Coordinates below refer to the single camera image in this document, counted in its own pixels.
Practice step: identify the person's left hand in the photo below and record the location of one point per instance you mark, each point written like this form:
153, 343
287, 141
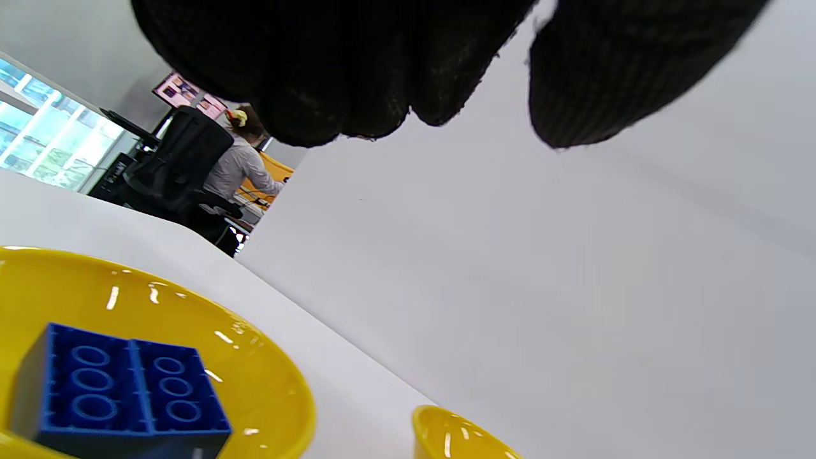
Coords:
319, 64

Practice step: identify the blue long toy brick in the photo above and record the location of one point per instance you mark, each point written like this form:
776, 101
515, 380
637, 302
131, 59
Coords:
178, 389
83, 382

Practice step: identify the yellow hair clip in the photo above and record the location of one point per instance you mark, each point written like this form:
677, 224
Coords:
237, 116

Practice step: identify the yellow desk divider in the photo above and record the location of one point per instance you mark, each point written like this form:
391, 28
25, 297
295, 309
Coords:
277, 169

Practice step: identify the computer monitor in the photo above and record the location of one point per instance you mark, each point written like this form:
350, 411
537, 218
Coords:
182, 89

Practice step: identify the black office chair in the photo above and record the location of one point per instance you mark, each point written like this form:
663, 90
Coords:
178, 159

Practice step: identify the bright window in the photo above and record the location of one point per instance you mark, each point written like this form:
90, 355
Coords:
44, 140

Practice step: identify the yellow plastic bowl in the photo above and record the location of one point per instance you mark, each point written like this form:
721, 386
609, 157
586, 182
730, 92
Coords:
255, 382
446, 437

